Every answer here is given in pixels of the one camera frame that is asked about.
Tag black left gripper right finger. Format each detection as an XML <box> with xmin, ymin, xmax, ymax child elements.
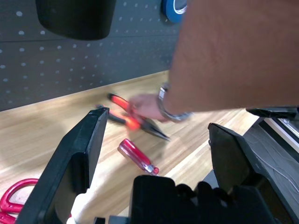
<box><xmin>207</xmin><ymin>123</ymin><xmax>299</xmax><ymax>224</ymax></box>

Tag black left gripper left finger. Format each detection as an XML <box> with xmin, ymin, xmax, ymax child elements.
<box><xmin>16</xmin><ymin>107</ymin><xmax>110</xmax><ymax>224</ymax></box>

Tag orange black long-nose pliers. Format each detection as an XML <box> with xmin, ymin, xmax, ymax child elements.
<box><xmin>95</xmin><ymin>92</ymin><xmax>171</xmax><ymax>142</ymax></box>

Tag bare person forearm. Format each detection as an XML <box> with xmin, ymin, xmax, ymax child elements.
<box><xmin>163</xmin><ymin>0</ymin><xmax>299</xmax><ymax>117</ymax></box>

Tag bare person hand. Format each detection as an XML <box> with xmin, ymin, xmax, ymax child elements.
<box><xmin>128</xmin><ymin>93</ymin><xmax>169</xmax><ymax>122</ymax></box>

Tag black zip case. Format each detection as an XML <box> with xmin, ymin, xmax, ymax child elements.
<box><xmin>246</xmin><ymin>106</ymin><xmax>299</xmax><ymax>119</ymax></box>

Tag silver wristwatch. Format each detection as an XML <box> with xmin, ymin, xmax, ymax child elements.
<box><xmin>157</xmin><ymin>82</ymin><xmax>194</xmax><ymax>123</ymax></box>

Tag black plastic cup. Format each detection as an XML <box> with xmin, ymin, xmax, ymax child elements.
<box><xmin>35</xmin><ymin>0</ymin><xmax>117</xmax><ymax>41</ymax></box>

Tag blue tape roll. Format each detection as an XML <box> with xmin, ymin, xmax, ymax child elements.
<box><xmin>161</xmin><ymin>0</ymin><xmax>187</xmax><ymax>24</ymax></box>

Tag red handled screwdriver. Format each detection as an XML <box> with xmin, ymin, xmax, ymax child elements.
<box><xmin>117</xmin><ymin>138</ymin><xmax>160</xmax><ymax>176</ymax></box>

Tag red handled scissors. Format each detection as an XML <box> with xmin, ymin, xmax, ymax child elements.
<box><xmin>0</xmin><ymin>178</ymin><xmax>39</xmax><ymax>224</ymax></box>

